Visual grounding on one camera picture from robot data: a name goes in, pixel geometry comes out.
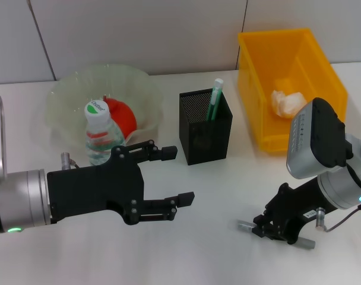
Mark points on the grey marker pen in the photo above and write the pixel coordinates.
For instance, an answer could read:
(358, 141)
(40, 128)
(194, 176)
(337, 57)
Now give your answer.
(245, 227)

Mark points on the white paper ball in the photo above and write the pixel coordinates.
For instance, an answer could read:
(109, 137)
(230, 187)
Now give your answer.
(284, 104)

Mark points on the black mesh pen holder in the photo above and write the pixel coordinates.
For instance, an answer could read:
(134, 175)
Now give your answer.
(204, 139)

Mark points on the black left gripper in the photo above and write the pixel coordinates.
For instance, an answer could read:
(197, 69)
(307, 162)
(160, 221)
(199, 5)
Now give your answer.
(94, 187)

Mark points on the yellow plastic bin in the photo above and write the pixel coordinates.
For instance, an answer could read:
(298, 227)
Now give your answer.
(254, 74)

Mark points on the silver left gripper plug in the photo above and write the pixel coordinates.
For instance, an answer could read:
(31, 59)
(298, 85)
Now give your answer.
(66, 160)

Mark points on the red-orange toy orange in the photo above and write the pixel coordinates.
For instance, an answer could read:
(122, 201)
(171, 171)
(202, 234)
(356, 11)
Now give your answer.
(124, 115)

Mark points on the pale green glass fruit plate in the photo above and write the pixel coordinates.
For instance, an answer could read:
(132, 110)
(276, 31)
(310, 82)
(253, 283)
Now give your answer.
(73, 89)

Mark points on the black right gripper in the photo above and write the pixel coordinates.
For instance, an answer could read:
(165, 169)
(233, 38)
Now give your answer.
(299, 205)

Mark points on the mint green pen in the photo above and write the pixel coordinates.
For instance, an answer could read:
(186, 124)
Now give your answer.
(214, 101)

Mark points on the clear green-label water bottle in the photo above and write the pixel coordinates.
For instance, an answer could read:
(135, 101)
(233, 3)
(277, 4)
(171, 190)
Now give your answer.
(100, 133)

